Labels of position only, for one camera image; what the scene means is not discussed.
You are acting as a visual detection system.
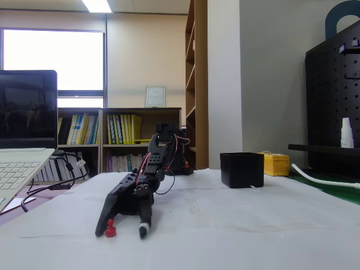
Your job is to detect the small red pawn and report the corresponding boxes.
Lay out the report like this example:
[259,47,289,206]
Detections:
[105,219,118,239]

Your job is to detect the black square container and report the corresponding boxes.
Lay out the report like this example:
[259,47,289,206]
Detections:
[219,152,265,189]

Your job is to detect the yellow cardboard box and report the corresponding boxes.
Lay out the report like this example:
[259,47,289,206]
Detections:
[257,151,290,177]

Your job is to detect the mixed colour book row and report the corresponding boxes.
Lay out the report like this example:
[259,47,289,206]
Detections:
[107,153,150,173]

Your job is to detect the low wooden bookshelf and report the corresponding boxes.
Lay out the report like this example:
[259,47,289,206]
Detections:
[98,107,182,174]
[57,107,102,182]

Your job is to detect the white book row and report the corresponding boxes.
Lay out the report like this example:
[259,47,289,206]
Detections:
[33,151,91,182]

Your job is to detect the yellow green book row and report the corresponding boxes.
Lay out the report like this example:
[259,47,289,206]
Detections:
[106,114,143,146]

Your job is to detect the white paper sheet cover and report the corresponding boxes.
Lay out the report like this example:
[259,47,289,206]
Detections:
[0,168,360,270]

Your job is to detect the yellow blue book row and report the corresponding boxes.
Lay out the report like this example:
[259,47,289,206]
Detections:
[58,113,100,146]

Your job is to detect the white paper slip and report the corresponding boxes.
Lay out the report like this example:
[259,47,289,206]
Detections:
[1,197,37,214]

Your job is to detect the framed white certificate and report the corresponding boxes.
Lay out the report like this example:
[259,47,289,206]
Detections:
[145,86,167,108]

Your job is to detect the white laptop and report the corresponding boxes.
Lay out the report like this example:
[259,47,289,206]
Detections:
[0,69,59,214]

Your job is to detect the tall wooden bookshelf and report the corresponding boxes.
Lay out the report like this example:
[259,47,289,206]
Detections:
[184,0,208,171]

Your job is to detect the bright window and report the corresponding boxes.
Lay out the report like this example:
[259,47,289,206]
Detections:
[0,27,107,108]

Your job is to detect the green desk mat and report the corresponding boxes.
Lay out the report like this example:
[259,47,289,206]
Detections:
[286,171,360,203]

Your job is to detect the ceiling light panel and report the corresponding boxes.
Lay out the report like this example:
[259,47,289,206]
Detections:
[81,0,113,14]

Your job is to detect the white plastic bottle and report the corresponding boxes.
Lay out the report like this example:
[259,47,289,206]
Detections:
[340,117,355,149]

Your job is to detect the black pegboard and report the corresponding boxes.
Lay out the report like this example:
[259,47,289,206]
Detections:
[288,19,360,178]

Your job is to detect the teal arch sign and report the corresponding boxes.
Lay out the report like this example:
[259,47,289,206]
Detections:
[325,0,360,40]

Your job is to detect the red servo wire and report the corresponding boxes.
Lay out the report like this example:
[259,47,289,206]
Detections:
[136,134,177,195]

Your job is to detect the black cable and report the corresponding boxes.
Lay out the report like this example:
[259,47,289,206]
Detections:
[21,179,77,214]
[26,151,91,195]

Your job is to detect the white power cable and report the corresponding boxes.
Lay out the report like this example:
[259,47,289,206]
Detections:
[291,163,360,190]

